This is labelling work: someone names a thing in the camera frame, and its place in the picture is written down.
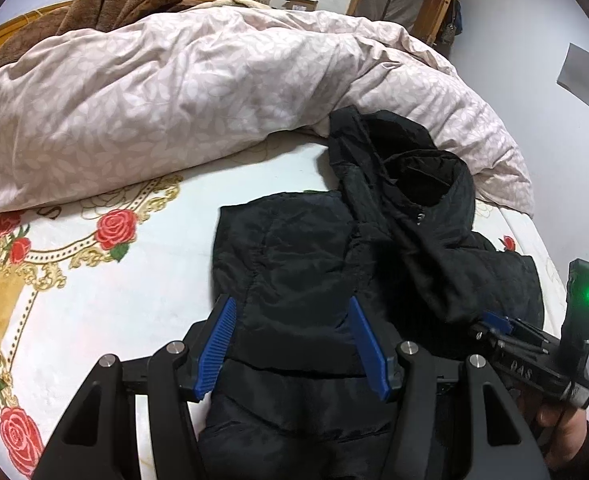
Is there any black quilted puffer jacket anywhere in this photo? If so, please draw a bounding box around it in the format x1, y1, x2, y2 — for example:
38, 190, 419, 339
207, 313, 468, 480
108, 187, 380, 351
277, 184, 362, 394
199, 107, 544, 479

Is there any person's right hand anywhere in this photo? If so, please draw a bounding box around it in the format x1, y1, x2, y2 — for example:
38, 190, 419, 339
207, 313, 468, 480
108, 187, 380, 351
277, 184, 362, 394
517, 391, 588, 470

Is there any white rose-print bed sheet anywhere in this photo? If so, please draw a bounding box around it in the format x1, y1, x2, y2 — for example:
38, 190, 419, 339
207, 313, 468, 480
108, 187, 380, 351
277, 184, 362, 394
0, 133, 567, 479

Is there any pink leaf-pattern duvet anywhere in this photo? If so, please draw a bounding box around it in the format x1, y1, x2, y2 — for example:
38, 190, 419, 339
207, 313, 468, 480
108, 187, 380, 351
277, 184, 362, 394
0, 6, 534, 214

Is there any cardboard box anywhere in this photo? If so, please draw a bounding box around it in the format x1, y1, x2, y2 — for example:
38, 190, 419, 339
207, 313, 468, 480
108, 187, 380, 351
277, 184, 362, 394
282, 0, 318, 12

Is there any brown fleece blanket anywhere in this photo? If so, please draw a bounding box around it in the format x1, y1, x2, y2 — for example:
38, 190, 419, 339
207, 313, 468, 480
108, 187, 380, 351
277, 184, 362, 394
0, 0, 198, 68

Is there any grey wall panel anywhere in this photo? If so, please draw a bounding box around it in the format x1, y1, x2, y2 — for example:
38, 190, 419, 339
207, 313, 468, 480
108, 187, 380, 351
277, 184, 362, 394
557, 44, 589, 107

